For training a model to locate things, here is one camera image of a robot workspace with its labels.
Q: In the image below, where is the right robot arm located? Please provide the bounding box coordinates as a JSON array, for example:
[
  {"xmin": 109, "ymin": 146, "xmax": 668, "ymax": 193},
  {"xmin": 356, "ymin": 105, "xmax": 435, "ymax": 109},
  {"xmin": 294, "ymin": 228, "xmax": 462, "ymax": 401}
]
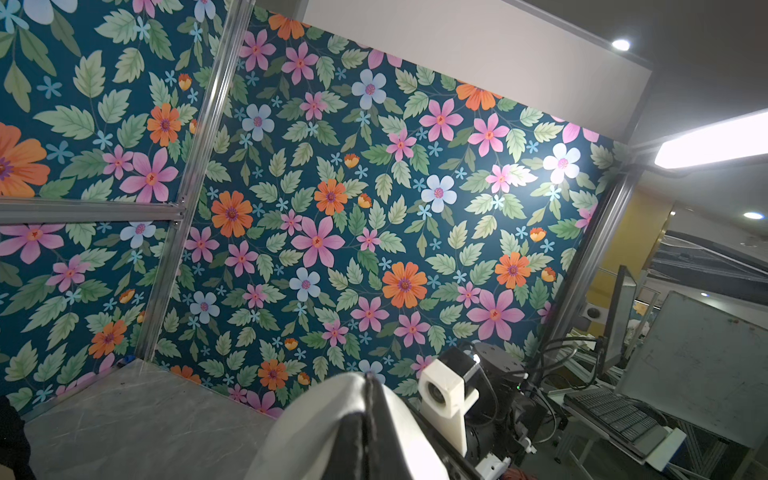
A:
[{"xmin": 438, "ymin": 341, "xmax": 542, "ymax": 479}]

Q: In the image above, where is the keyboard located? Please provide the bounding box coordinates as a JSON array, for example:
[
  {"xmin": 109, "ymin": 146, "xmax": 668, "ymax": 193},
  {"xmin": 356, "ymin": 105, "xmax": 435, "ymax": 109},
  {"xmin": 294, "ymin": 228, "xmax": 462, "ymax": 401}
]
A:
[{"xmin": 564, "ymin": 388, "xmax": 668, "ymax": 458}]

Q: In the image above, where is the whiteboard panel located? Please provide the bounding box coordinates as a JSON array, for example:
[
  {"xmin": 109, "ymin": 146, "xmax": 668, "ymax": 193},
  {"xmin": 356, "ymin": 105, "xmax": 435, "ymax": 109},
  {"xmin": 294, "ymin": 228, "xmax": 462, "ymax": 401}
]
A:
[{"xmin": 616, "ymin": 292, "xmax": 767, "ymax": 449}]

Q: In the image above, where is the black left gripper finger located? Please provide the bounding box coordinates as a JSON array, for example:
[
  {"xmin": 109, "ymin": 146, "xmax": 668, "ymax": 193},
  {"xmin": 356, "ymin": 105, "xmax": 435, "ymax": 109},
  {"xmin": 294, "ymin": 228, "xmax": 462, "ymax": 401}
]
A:
[{"xmin": 323, "ymin": 375, "xmax": 413, "ymax": 480}]

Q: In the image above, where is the aluminium frame post back right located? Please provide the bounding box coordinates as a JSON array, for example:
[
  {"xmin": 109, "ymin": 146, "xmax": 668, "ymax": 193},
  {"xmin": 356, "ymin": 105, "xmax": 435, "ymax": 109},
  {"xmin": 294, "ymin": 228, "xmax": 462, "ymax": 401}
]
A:
[{"xmin": 538, "ymin": 168, "xmax": 642, "ymax": 357}]

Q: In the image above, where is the aluminium frame post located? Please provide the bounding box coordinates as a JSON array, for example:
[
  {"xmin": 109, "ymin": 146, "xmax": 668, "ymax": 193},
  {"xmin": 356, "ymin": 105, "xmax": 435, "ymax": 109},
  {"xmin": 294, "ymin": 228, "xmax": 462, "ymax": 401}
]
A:
[
  {"xmin": 135, "ymin": 1, "xmax": 256, "ymax": 364},
  {"xmin": 538, "ymin": 168, "xmax": 642, "ymax": 357}
]

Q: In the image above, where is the black cloth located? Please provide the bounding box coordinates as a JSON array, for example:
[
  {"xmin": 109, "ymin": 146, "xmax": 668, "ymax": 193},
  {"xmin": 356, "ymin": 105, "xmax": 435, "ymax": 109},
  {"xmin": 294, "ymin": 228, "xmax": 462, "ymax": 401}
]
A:
[{"xmin": 1, "ymin": 396, "xmax": 36, "ymax": 480}]

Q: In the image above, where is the aluminium frame post back left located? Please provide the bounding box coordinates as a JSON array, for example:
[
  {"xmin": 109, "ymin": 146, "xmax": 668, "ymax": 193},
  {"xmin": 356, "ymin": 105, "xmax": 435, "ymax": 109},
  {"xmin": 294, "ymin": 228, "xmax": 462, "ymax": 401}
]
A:
[{"xmin": 135, "ymin": 1, "xmax": 256, "ymax": 364}]

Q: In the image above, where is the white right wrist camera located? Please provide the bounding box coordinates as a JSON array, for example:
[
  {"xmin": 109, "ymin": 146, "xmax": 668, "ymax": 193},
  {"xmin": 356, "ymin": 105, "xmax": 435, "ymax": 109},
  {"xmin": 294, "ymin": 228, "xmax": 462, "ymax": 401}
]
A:
[{"xmin": 418, "ymin": 360, "xmax": 480, "ymax": 456}]

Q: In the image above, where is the white cloth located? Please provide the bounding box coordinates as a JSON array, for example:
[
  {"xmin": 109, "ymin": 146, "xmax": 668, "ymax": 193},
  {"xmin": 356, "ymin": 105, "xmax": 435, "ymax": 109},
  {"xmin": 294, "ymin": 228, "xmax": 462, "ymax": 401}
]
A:
[{"xmin": 245, "ymin": 373, "xmax": 449, "ymax": 480}]

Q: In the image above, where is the computer monitor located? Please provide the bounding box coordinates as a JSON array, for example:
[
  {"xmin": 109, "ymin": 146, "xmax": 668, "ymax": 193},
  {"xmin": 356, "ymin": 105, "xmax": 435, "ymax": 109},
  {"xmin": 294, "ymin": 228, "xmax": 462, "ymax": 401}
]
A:
[{"xmin": 597, "ymin": 265, "xmax": 637, "ymax": 375}]

